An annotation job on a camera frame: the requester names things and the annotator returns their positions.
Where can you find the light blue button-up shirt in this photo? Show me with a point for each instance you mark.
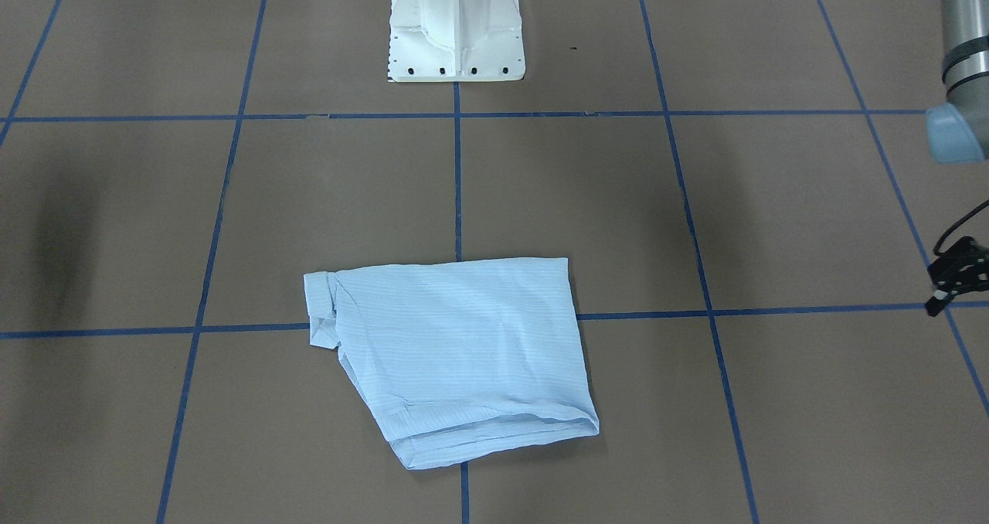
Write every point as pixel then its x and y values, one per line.
pixel 460 360

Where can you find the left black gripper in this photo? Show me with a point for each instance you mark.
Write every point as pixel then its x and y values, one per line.
pixel 960 270

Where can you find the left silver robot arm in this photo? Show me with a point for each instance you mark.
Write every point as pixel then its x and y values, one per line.
pixel 957 133

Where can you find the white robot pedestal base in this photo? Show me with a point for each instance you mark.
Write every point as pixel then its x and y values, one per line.
pixel 455 41

